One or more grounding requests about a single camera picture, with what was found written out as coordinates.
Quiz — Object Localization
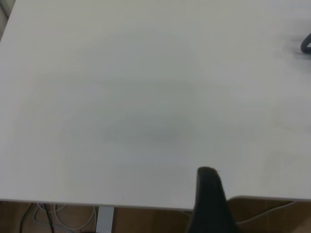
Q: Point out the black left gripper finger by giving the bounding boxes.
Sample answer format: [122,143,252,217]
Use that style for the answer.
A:
[186,166,241,233]

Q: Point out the dark grey ceramic mug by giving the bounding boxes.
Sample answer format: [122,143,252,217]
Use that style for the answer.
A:
[300,33,311,54]

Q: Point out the grey metal table leg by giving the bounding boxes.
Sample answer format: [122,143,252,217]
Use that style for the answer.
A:
[96,206,115,233]

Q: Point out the white cable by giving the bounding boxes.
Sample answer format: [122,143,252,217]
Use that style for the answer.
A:
[236,200,297,224]
[33,202,97,231]

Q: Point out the grey cable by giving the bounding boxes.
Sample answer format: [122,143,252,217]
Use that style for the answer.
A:
[20,202,37,233]

